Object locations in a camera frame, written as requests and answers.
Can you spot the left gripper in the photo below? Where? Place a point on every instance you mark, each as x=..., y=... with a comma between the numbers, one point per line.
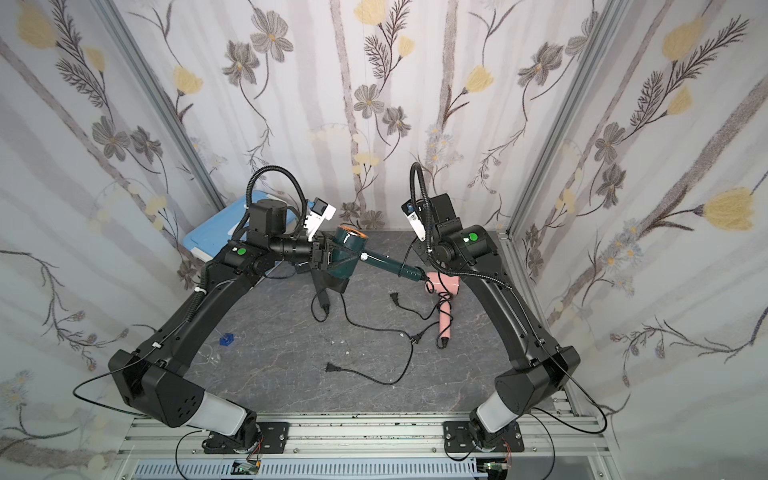
x=324, y=253

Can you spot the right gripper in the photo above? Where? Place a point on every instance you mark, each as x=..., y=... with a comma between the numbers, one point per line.
x=433, y=264

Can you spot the dark green hair dryer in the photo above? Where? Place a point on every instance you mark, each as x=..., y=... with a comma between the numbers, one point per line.
x=400, y=268

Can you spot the pink hair dryer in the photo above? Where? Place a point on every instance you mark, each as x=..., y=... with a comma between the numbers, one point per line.
x=446, y=288

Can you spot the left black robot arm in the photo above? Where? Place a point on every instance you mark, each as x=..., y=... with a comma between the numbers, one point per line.
x=150, y=379

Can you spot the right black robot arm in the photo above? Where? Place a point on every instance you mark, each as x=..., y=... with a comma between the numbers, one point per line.
x=538, y=365

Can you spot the blue lidded storage box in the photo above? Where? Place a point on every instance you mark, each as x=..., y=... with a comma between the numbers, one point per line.
x=206, y=240

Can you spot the small blue object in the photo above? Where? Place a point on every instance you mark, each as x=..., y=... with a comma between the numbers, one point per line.
x=226, y=339

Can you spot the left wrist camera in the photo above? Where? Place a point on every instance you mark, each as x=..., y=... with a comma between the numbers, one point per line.
x=318, y=212

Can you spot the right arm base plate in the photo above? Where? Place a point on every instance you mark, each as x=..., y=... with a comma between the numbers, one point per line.
x=461, y=437

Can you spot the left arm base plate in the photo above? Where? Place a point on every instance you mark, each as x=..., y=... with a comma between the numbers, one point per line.
x=264, y=437

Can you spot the aluminium mounting rail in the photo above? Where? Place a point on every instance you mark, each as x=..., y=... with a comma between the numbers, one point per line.
x=368, y=446

